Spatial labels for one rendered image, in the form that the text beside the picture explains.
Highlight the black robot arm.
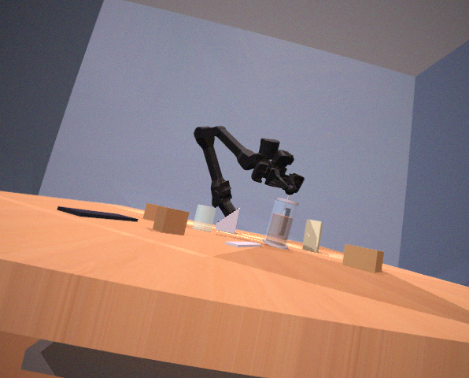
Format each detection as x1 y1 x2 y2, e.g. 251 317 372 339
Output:
194 126 294 217

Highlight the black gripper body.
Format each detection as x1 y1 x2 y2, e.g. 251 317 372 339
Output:
251 161 305 193

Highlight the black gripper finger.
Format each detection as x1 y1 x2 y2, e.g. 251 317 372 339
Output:
265 168 288 189
286 173 297 191

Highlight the glass french press with black knob plunger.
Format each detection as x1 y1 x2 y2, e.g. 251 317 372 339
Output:
262 185 299 250

